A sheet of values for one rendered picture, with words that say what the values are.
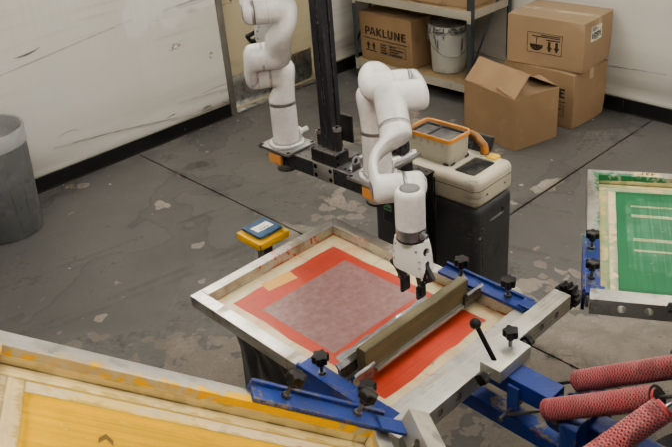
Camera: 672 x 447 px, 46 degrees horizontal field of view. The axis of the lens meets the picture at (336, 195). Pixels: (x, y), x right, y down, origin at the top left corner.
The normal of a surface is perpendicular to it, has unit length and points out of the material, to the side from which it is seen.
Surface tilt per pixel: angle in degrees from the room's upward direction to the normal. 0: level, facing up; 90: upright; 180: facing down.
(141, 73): 90
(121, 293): 0
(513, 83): 48
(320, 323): 0
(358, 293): 0
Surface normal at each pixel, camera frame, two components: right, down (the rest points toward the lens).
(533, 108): 0.50, 0.37
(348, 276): -0.07, -0.88
